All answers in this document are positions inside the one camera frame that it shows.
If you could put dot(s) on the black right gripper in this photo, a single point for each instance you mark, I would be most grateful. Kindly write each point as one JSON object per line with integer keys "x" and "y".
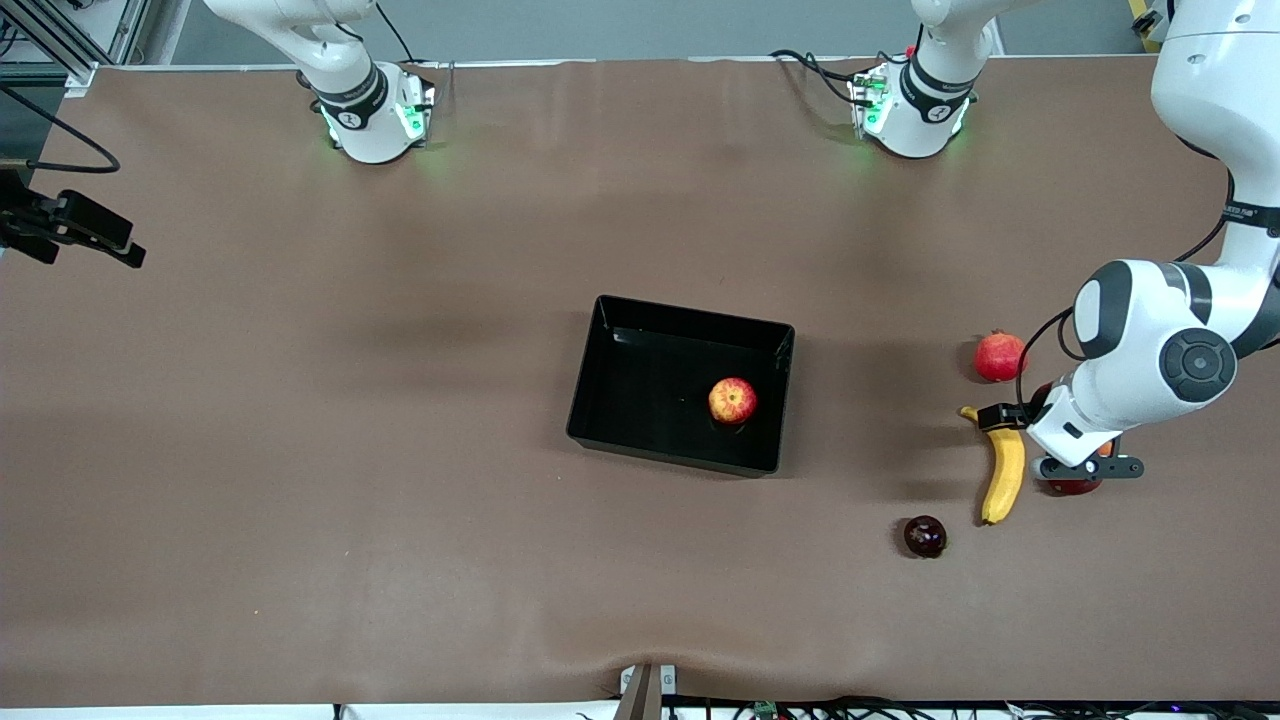
{"x": 48, "y": 222}

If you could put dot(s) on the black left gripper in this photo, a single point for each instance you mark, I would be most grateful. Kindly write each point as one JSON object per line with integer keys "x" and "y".
{"x": 1011, "y": 415}

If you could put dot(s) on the yellow banana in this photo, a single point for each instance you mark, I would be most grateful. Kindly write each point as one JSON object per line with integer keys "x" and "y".
{"x": 1003, "y": 480}

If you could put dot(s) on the red yellow apple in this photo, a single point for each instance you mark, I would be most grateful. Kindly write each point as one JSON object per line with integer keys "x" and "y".
{"x": 733, "y": 400}

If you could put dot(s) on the black plastic box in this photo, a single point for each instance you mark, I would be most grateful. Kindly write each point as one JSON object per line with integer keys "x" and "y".
{"x": 640, "y": 400}

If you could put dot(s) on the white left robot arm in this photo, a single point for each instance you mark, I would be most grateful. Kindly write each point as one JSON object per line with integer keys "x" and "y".
{"x": 1130, "y": 350}

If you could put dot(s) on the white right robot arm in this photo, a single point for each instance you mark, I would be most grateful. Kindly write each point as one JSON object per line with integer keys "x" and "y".
{"x": 350, "y": 120}

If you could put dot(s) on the red pomegranate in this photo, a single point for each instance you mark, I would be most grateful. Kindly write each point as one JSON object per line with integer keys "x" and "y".
{"x": 1001, "y": 358}

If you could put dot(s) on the red yellow mango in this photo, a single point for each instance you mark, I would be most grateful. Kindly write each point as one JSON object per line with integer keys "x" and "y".
{"x": 1075, "y": 488}

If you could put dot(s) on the dark red plum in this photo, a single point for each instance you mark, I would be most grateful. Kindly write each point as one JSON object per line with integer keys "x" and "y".
{"x": 925, "y": 537}

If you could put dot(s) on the brown table mat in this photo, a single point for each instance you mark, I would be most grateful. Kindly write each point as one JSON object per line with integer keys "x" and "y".
{"x": 400, "y": 550}

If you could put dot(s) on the aluminium frame profile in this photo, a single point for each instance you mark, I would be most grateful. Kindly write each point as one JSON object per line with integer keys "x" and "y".
{"x": 115, "y": 30}

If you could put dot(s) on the grey metal clamp bracket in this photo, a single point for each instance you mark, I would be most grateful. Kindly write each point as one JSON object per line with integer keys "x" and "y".
{"x": 668, "y": 680}

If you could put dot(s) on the brown post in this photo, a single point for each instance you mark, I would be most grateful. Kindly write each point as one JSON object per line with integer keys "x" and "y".
{"x": 642, "y": 700}

